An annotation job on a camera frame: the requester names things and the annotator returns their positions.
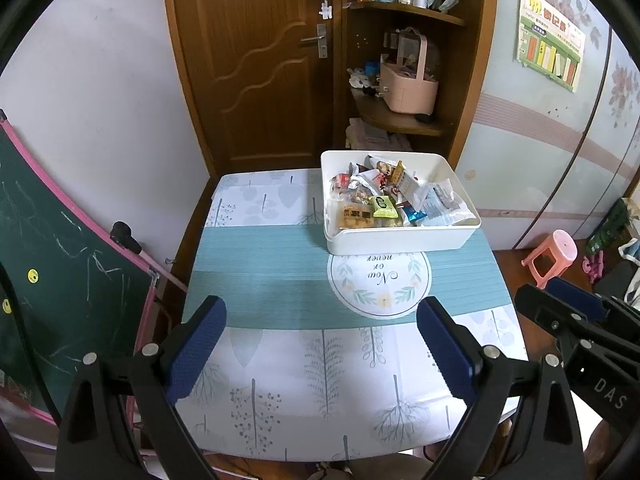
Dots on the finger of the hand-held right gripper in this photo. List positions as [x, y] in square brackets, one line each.
[580, 297]
[560, 312]

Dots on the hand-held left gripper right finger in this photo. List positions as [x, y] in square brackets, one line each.
[447, 345]

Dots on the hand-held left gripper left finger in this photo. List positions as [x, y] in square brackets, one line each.
[197, 345]

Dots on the white plastic bin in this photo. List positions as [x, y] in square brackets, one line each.
[400, 242]

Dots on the blue snack packet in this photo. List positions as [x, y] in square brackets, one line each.
[412, 216]

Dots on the large clear white snack packet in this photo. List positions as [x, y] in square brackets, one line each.
[447, 205]

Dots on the green snack packet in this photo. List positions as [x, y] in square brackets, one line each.
[384, 205]

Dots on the clear packet of yellow crackers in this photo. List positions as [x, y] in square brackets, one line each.
[356, 217]

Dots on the red label clear snack packet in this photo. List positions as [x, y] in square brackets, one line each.
[361, 191]
[341, 182]

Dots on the orange white snack packet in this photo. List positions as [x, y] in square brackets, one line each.
[397, 172]

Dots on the red white snack bag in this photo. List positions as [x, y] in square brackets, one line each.
[365, 177]

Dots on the brown white snack packet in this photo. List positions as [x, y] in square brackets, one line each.
[380, 167]

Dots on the pink toy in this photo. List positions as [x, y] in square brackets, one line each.
[592, 267]

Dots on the pink plastic stool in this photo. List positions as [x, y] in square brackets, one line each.
[550, 257]

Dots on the blue white cloth bag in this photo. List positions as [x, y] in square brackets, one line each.
[631, 251]

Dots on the green bag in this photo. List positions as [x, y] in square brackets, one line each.
[607, 227]

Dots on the printed teal white tablecloth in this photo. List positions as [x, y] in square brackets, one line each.
[280, 280]

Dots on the pale sliding wardrobe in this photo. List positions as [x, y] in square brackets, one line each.
[525, 160]

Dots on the yellow smiley magnet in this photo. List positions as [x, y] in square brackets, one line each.
[33, 276]
[6, 306]

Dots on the folded pale cloths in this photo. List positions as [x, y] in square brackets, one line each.
[375, 135]

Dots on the wooden corner shelf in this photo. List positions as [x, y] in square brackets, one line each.
[400, 122]

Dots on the brown wooden door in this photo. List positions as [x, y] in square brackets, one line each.
[240, 85]

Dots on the small plush toys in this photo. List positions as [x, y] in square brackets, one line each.
[364, 80]

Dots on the white door hook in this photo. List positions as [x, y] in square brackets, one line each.
[325, 10]

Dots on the green chalkboard with pink frame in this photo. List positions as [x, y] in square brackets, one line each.
[50, 260]

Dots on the green yellow wall poster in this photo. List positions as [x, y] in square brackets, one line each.
[547, 40]

